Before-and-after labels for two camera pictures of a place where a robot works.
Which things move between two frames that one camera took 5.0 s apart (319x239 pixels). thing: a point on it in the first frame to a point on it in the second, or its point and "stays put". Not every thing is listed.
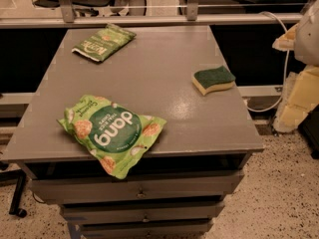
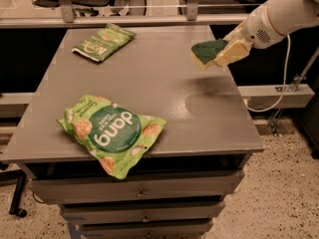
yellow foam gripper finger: x=287 y=41 to x=261 y=31
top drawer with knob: x=85 y=185 stays put
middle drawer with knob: x=141 y=211 stays put
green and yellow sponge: x=215 y=78 to x=204 y=53
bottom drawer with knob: x=146 y=229 stays put
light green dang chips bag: x=114 y=133 stays put
